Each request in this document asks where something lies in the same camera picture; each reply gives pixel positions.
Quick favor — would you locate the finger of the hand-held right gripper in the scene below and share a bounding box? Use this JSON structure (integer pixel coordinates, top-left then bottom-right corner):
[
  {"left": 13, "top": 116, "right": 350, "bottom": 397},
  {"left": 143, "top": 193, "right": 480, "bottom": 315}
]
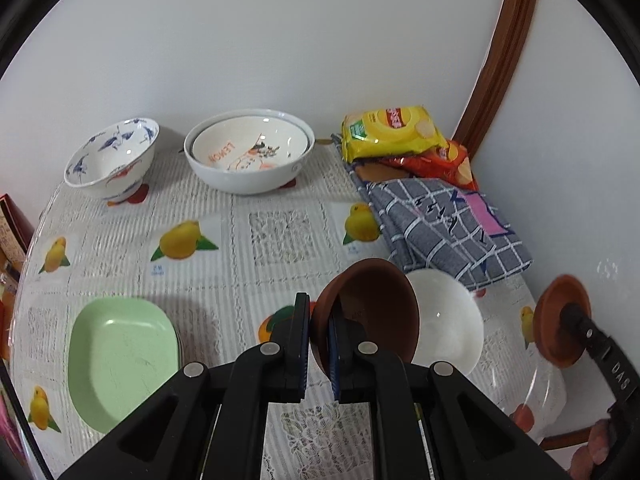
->
[{"left": 559, "top": 304, "right": 632, "bottom": 408}]

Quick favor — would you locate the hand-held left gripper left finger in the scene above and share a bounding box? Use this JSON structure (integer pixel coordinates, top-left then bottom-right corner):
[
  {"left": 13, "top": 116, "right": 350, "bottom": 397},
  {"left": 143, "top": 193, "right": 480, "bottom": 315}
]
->
[{"left": 60, "top": 292, "right": 313, "bottom": 480}]

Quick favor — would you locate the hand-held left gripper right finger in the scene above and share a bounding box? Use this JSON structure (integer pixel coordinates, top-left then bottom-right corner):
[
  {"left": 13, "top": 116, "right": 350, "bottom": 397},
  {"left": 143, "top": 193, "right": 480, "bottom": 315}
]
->
[{"left": 329, "top": 305, "right": 571, "bottom": 480}]

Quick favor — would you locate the small brown bowl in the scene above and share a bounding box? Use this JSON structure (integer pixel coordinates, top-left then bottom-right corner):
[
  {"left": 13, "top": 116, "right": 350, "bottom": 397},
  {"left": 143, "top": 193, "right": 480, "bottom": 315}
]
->
[
  {"left": 310, "top": 258, "right": 421, "bottom": 378},
  {"left": 534, "top": 274, "right": 592, "bottom": 368}
]

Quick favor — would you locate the plain white bowl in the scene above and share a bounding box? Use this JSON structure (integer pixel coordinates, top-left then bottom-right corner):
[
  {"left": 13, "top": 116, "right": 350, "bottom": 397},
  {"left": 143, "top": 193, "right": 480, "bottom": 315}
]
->
[{"left": 405, "top": 269, "right": 485, "bottom": 376}]

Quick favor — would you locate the green plastic plate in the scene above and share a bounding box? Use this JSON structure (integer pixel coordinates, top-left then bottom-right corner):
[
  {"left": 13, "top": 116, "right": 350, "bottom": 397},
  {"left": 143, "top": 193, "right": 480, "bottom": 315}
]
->
[{"left": 67, "top": 297, "right": 182, "bottom": 435}]

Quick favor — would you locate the person's right hand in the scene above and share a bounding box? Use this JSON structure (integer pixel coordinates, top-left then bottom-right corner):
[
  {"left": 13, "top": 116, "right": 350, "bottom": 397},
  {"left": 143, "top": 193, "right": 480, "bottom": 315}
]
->
[{"left": 574, "top": 419, "right": 617, "bottom": 467}]

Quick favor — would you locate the brown wooden baseboard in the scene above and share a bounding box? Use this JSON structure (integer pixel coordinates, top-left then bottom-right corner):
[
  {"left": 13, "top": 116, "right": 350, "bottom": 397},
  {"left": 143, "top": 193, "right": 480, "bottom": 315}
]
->
[{"left": 540, "top": 427, "right": 601, "bottom": 453}]

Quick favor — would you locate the fruit printed tablecloth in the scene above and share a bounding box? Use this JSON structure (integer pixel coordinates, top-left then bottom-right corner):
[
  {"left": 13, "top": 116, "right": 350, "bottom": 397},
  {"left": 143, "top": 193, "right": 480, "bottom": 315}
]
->
[{"left": 10, "top": 135, "right": 568, "bottom": 480}]

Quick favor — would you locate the grey checked cloth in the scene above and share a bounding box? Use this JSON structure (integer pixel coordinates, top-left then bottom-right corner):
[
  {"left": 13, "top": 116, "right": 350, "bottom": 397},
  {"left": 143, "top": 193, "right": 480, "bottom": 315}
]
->
[{"left": 332, "top": 132, "right": 533, "bottom": 291}]

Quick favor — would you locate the large white bowl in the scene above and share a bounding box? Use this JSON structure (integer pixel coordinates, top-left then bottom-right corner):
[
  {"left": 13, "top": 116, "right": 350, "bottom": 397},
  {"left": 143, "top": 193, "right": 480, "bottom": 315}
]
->
[{"left": 186, "top": 108, "right": 316, "bottom": 196}]

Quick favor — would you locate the white bowl with orange print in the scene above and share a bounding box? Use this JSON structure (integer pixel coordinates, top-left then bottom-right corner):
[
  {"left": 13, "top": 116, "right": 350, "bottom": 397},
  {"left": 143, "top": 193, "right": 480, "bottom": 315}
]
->
[{"left": 191, "top": 116, "right": 309, "bottom": 173}]

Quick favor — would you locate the red chip bag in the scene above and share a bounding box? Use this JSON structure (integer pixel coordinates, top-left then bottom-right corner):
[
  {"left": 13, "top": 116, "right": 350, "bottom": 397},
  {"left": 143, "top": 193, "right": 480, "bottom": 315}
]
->
[{"left": 380, "top": 140, "right": 473, "bottom": 191}]

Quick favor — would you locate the yellow chip bag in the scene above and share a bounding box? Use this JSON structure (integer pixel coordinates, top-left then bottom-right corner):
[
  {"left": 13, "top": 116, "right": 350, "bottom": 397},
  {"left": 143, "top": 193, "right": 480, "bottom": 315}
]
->
[{"left": 341, "top": 105, "right": 449, "bottom": 163}]

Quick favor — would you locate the blue patterned white bowl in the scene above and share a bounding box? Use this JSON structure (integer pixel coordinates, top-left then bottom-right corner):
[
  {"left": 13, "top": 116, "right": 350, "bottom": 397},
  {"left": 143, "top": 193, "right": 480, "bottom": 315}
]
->
[{"left": 63, "top": 117, "right": 160, "bottom": 201}]

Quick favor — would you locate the red box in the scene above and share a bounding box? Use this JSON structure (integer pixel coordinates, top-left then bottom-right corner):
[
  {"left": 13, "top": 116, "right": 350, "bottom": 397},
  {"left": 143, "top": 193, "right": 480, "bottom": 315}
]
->
[{"left": 0, "top": 192, "right": 36, "bottom": 266}]

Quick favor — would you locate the brown wooden door frame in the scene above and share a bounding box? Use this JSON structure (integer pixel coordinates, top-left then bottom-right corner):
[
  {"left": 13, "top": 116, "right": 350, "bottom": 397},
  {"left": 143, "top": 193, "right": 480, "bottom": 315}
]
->
[{"left": 452, "top": 0, "right": 543, "bottom": 166}]

